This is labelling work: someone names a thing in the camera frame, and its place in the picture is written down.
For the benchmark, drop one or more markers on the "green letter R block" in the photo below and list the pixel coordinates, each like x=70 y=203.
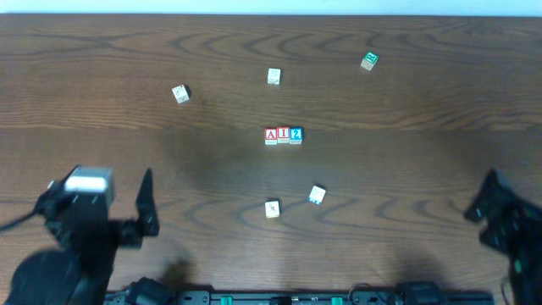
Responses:
x=369 y=60

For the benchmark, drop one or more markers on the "red letter I block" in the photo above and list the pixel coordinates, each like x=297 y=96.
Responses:
x=283 y=135

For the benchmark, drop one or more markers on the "red letter A block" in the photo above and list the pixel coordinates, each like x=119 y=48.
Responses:
x=270 y=136

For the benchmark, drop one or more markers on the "wooden block with drawing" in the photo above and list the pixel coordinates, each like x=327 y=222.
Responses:
x=181 y=94

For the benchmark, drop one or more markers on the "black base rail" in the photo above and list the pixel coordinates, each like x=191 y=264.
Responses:
x=150 y=292

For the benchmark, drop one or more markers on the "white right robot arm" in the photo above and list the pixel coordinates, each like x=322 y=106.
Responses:
x=525 y=276

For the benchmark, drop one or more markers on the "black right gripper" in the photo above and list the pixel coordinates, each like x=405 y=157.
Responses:
x=501 y=223

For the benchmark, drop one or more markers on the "blue number 2 block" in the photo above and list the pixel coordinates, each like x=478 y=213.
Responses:
x=296 y=135

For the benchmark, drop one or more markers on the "plain wooden picture block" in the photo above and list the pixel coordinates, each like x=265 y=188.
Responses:
x=274 y=76

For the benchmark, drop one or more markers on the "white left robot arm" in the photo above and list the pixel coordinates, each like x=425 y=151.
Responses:
x=66 y=275

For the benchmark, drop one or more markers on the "blue edged white block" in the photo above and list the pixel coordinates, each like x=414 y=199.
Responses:
x=317 y=194

